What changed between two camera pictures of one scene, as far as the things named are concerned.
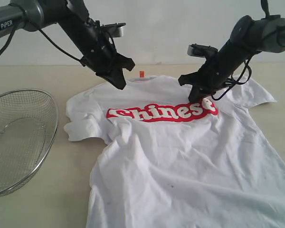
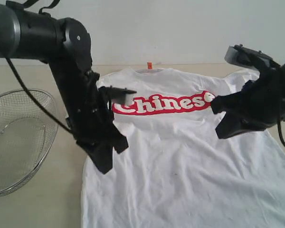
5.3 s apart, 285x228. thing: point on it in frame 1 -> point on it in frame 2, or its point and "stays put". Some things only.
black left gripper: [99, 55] -> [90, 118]
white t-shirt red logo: [173, 163] stays put
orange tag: [141, 73] -> [149, 65]
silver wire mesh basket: [23, 123] stays put
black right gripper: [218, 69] -> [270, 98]
